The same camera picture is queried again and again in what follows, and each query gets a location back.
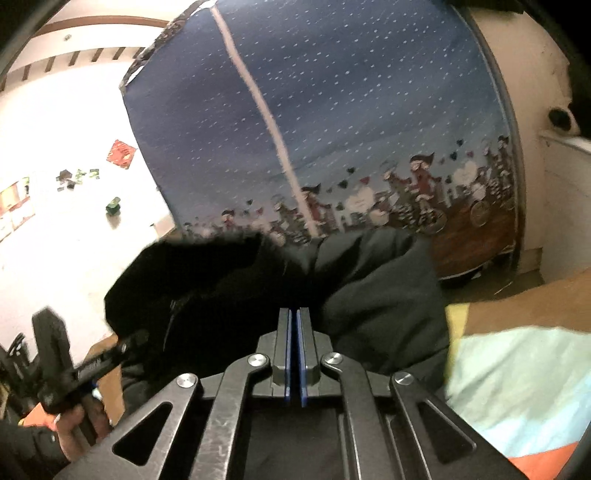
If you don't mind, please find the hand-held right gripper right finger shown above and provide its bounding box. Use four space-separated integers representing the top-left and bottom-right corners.
295 308 527 480

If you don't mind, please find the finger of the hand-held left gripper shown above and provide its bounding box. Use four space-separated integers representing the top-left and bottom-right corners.
78 330 153 384

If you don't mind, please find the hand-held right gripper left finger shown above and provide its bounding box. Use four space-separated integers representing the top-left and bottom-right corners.
55 308 294 480

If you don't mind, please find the black padded jacket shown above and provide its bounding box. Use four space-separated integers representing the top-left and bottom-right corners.
104 228 451 404

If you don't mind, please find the person's left forearm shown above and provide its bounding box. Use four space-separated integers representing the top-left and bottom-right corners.
0 422 70 480

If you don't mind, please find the person's left hand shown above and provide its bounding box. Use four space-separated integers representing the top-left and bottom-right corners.
54 392 114 462

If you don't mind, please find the black office chair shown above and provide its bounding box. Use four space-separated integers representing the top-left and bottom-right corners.
0 332 40 416

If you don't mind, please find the colourful cartoon blanket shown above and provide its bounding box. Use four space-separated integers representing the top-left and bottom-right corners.
443 279 591 480

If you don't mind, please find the blue printed fabric wardrobe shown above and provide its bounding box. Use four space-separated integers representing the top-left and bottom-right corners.
120 0 527 280

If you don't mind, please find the white drawer cabinet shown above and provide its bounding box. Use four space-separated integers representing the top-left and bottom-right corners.
538 129 591 283

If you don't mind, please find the wooden wardrobe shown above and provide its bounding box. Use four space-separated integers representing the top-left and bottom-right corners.
471 9 575 278

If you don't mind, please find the black and white plush toy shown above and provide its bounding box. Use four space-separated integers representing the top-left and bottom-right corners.
547 99 583 136

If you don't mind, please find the row of wall certificates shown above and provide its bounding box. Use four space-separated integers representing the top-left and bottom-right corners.
0 175 37 241

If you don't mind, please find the cluster of wall photos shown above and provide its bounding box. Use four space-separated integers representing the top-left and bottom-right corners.
55 168 103 190

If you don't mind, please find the red diamond wall decoration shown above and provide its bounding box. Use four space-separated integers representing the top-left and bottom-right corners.
106 140 137 169

